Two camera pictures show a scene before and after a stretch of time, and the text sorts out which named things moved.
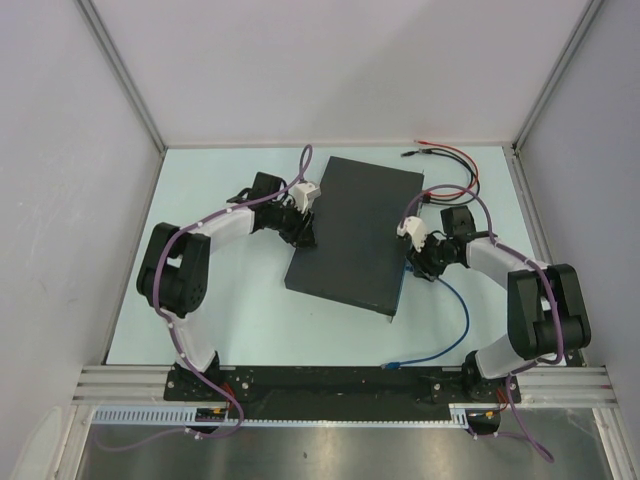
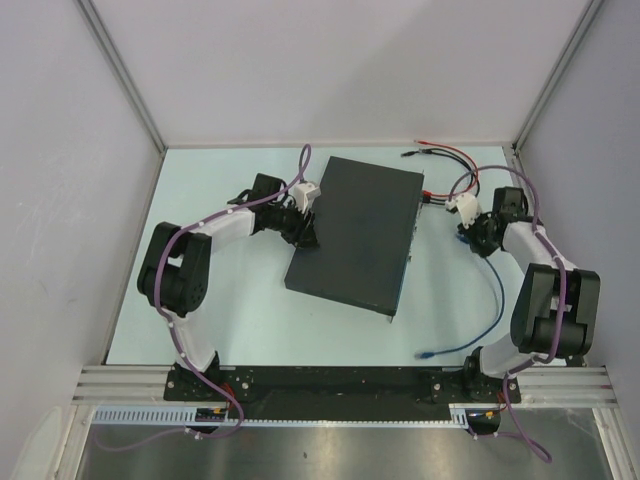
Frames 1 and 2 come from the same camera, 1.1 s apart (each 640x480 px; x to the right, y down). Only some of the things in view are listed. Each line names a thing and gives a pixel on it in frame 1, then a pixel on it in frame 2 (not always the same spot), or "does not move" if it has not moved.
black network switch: x=359 y=257 does not move
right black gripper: x=420 y=265 → x=475 y=247
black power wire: x=450 y=201 does not move
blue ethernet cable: x=396 y=364 → x=430 y=355
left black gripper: x=301 y=234 does not move
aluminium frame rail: x=540 y=385 does not move
